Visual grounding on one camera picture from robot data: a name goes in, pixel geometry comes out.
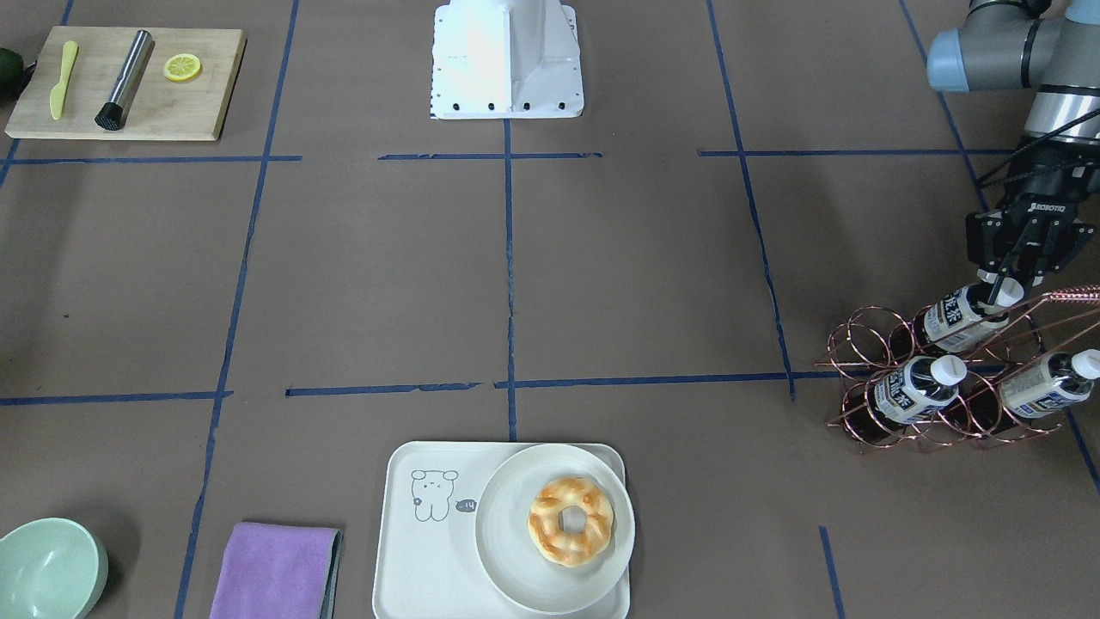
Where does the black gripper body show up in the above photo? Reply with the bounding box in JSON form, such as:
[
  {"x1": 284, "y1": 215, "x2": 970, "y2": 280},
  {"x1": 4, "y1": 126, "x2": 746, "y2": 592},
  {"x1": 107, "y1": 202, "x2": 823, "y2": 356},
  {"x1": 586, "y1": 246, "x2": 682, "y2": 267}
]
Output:
[{"x1": 965, "y1": 163, "x2": 1097, "y2": 285}]

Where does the tea bottle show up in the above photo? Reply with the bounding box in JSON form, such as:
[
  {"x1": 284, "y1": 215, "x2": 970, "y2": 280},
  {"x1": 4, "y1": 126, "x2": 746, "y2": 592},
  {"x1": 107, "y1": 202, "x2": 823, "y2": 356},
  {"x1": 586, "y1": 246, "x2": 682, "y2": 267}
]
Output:
[
  {"x1": 997, "y1": 349, "x2": 1099, "y2": 420},
  {"x1": 868, "y1": 355, "x2": 968, "y2": 425},
  {"x1": 913, "y1": 281, "x2": 1010, "y2": 355}
]

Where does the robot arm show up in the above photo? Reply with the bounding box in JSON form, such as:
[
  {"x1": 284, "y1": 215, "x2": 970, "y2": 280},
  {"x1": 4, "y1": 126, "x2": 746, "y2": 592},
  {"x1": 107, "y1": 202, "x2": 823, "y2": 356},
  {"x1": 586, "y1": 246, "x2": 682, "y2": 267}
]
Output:
[{"x1": 926, "y1": 1, "x2": 1099, "y2": 299}]

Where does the beige tray with bunny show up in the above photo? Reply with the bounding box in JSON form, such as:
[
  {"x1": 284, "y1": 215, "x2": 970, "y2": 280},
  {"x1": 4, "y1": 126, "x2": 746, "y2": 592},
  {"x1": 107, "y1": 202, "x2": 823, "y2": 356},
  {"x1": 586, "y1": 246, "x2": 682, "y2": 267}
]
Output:
[{"x1": 372, "y1": 440, "x2": 630, "y2": 618}]

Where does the glazed twisted donut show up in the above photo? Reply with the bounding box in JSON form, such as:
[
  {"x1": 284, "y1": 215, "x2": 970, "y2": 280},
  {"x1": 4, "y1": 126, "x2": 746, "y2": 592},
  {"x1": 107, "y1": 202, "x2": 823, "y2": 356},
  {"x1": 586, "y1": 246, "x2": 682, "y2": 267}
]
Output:
[{"x1": 527, "y1": 475, "x2": 615, "y2": 568}]

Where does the beige round plate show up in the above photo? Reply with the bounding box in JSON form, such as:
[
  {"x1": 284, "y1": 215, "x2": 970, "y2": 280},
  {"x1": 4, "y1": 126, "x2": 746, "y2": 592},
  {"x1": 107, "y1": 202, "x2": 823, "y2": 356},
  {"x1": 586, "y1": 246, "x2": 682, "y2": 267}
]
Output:
[{"x1": 474, "y1": 444, "x2": 635, "y2": 616}]

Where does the purple folded cloth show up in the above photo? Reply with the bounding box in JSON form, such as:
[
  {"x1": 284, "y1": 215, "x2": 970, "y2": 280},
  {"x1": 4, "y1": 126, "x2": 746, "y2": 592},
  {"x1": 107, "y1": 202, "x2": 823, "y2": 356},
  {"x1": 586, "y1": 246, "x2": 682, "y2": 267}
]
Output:
[{"x1": 210, "y1": 522, "x2": 343, "y2": 618}]

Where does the lemon slice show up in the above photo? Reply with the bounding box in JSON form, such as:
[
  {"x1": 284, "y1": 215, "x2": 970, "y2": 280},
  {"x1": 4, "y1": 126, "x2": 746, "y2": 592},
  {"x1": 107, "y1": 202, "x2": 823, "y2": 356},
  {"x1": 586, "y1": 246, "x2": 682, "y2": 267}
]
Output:
[{"x1": 162, "y1": 52, "x2": 204, "y2": 82}]

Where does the steel muddler black tip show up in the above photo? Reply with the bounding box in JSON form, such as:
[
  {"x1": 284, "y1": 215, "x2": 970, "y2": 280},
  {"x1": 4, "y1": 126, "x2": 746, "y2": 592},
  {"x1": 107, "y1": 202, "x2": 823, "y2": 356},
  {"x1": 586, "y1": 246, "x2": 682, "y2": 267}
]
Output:
[{"x1": 95, "y1": 30, "x2": 155, "y2": 131}]

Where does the wooden cutting board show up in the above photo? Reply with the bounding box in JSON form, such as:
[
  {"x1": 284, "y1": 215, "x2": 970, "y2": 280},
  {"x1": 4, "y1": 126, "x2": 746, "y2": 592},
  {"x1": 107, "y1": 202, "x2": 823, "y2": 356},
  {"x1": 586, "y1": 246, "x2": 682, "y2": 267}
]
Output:
[{"x1": 6, "y1": 25, "x2": 248, "y2": 141}]

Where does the yellow plastic knife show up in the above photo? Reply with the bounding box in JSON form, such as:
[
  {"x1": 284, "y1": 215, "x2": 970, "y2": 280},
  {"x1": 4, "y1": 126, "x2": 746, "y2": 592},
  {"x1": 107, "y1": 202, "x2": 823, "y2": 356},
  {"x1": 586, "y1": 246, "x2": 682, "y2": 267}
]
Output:
[{"x1": 48, "y1": 40, "x2": 79, "y2": 120}]

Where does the mint green bowl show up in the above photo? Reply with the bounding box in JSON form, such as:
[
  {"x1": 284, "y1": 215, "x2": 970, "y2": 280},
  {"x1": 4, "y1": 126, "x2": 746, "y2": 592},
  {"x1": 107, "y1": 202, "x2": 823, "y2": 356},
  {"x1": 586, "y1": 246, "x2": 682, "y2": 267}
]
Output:
[{"x1": 1, "y1": 518, "x2": 107, "y2": 618}]

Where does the dark green avocado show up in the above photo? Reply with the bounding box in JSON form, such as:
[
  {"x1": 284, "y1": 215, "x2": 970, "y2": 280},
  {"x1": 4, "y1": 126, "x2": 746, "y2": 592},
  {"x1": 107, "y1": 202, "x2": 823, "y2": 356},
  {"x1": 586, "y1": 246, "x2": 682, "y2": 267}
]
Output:
[{"x1": 0, "y1": 47, "x2": 28, "y2": 97}]

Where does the copper wire bottle rack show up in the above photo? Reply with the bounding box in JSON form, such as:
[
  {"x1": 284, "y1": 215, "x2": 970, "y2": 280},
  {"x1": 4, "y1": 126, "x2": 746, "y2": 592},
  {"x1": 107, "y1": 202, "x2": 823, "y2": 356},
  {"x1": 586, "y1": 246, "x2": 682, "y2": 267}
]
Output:
[{"x1": 820, "y1": 285, "x2": 1097, "y2": 453}]

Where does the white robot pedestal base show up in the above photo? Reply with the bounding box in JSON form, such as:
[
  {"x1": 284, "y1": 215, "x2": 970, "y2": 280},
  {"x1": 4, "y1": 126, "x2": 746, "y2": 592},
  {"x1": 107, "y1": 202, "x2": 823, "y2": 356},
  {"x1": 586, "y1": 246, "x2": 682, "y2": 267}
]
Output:
[{"x1": 430, "y1": 1, "x2": 585, "y2": 120}]

